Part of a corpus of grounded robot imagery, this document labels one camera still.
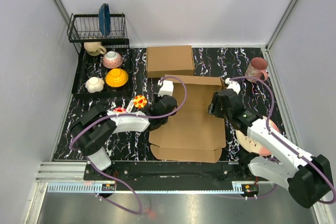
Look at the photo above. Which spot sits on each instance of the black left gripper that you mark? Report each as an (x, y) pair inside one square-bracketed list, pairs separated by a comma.
[(162, 97)]

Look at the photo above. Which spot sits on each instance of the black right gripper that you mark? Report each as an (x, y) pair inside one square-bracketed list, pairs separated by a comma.
[(212, 108)]

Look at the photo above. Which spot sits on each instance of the brown cardboard box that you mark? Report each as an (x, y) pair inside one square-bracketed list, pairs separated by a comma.
[(191, 135), (172, 60)]

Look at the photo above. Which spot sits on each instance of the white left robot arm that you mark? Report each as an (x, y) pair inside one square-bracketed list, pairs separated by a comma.
[(93, 129)]

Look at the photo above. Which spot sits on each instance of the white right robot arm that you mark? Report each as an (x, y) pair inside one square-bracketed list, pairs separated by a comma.
[(307, 178)]

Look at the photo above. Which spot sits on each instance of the closed brown cardboard box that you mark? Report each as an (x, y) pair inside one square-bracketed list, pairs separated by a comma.
[(172, 60)]

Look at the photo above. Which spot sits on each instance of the orange sunflower plush toy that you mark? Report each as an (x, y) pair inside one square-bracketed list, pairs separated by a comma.
[(140, 101)]

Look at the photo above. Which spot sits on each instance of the pink sunflower plush toy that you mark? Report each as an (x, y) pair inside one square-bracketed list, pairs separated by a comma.
[(119, 110)]

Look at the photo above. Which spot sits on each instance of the cream pink floral plate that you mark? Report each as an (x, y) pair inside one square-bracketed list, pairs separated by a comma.
[(251, 145)]

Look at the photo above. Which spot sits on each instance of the orange yellow ribbed bowl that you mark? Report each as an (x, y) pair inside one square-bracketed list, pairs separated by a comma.
[(116, 78)]

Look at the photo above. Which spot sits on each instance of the pink patterned mug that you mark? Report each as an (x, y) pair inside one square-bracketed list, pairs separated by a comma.
[(257, 70)]

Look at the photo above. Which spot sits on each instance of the pink patterned bowl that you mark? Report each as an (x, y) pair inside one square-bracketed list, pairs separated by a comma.
[(112, 60)]

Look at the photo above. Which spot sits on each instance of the white flower-shaped cup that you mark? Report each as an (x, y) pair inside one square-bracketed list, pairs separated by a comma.
[(94, 84)]

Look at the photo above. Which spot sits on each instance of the cream ceramic mug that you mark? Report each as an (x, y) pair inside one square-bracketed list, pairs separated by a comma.
[(94, 48)]

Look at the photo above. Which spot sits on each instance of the blue plate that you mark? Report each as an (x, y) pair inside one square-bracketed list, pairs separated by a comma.
[(104, 19)]

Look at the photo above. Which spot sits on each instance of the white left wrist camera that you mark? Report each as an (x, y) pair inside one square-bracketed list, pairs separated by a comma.
[(166, 88)]

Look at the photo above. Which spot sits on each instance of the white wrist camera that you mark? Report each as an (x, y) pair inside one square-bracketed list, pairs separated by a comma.
[(232, 84), (166, 88)]

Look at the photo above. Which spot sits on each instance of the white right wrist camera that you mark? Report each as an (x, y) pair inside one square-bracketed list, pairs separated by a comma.
[(232, 84)]

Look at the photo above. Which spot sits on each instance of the black wire dish rack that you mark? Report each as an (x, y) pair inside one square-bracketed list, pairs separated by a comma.
[(86, 30)]

